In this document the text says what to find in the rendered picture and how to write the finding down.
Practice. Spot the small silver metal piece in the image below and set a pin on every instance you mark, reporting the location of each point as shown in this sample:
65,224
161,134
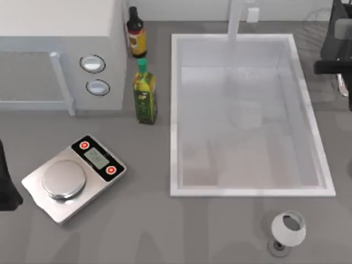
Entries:
343,85

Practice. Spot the white sink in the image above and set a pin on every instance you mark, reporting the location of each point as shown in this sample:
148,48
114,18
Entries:
247,115

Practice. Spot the tall white tap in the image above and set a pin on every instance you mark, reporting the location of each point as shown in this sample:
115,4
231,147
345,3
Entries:
234,19

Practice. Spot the white wine glass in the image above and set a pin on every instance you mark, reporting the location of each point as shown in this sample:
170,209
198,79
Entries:
287,229

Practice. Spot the green oil bottle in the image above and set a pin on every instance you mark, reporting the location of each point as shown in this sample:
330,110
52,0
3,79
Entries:
145,96

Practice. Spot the dark sauce bottle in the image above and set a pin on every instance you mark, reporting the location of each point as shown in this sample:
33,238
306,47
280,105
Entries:
136,35

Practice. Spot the smaller round microwave knob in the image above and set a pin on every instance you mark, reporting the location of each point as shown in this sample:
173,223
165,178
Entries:
98,87

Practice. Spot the larger round microwave knob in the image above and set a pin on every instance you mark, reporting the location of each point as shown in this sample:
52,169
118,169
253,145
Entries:
92,63

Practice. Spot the pale microwave oven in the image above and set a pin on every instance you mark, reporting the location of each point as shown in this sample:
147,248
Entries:
90,24

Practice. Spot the silver kitchen scale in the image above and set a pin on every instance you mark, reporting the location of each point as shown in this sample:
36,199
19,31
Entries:
66,181

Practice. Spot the pale microwave door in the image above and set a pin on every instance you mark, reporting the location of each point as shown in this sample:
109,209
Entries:
24,77

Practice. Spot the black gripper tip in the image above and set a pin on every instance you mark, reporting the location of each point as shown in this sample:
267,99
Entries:
6,187

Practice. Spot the white wall socket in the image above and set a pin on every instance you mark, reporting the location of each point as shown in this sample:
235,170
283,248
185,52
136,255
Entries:
252,15

